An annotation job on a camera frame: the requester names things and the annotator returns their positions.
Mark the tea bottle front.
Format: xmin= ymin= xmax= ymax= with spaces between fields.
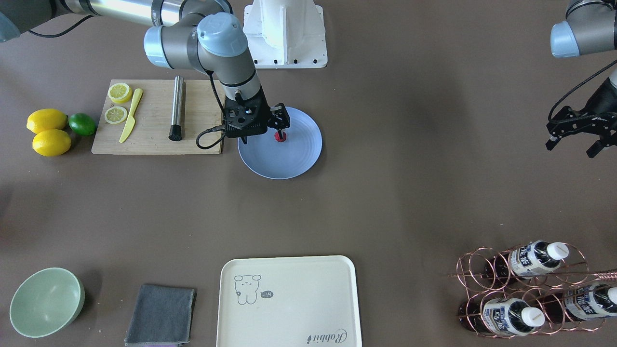
xmin=458 ymin=298 xmax=546 ymax=337

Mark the cream rabbit tray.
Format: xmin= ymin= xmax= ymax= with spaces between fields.
xmin=216 ymin=255 xmax=363 ymax=347

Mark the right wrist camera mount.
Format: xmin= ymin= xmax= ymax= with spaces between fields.
xmin=195 ymin=98 xmax=270 ymax=149

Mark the tea bottle middle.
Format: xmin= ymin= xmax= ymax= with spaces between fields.
xmin=540 ymin=283 xmax=617 ymax=323

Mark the yellow lemon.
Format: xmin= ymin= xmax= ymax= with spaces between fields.
xmin=32 ymin=129 xmax=71 ymax=157
xmin=26 ymin=108 xmax=67 ymax=134

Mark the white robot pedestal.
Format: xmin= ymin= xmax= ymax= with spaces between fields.
xmin=243 ymin=0 xmax=328 ymax=69

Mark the red strawberry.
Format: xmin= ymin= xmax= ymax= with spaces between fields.
xmin=274 ymin=132 xmax=287 ymax=143

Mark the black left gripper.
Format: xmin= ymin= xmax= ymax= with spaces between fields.
xmin=546 ymin=78 xmax=617 ymax=158

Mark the copper wire bottle rack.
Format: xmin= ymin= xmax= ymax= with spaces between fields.
xmin=454 ymin=244 xmax=616 ymax=339

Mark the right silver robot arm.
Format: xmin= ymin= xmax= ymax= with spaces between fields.
xmin=0 ymin=0 xmax=290 ymax=144

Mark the lemon slice near board edge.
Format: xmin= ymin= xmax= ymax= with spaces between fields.
xmin=107 ymin=82 xmax=133 ymax=104

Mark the green lime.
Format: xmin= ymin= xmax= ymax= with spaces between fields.
xmin=67 ymin=113 xmax=97 ymax=136

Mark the steel muddler with black tip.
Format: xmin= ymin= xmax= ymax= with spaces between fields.
xmin=168 ymin=75 xmax=186 ymax=141

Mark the wooden cutting board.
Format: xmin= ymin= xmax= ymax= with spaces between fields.
xmin=91 ymin=79 xmax=223 ymax=155

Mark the lemon slice inner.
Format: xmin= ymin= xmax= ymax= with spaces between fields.
xmin=104 ymin=106 xmax=128 ymax=125

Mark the green bowl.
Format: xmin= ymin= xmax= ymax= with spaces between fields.
xmin=9 ymin=267 xmax=85 ymax=338

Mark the yellow plastic knife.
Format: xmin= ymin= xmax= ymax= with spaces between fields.
xmin=119 ymin=88 xmax=143 ymax=143

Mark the tea bottle top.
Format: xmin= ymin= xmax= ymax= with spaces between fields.
xmin=484 ymin=240 xmax=569 ymax=284

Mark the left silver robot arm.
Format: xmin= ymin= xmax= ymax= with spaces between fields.
xmin=546 ymin=0 xmax=617 ymax=158

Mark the blue round plate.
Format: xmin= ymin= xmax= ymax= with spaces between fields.
xmin=238 ymin=107 xmax=322 ymax=179

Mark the yellow lemon near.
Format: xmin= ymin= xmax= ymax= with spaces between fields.
xmin=32 ymin=129 xmax=71 ymax=157

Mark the tea bottle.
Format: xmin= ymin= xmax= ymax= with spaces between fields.
xmin=540 ymin=283 xmax=617 ymax=323
xmin=458 ymin=298 xmax=546 ymax=337
xmin=484 ymin=240 xmax=569 ymax=284

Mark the yellow lemon far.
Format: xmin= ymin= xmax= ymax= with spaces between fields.
xmin=26 ymin=108 xmax=67 ymax=134

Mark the grey folded cloth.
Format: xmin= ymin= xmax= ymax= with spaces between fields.
xmin=125 ymin=284 xmax=196 ymax=347

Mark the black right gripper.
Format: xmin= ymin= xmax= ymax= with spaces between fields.
xmin=234 ymin=86 xmax=290 ymax=145

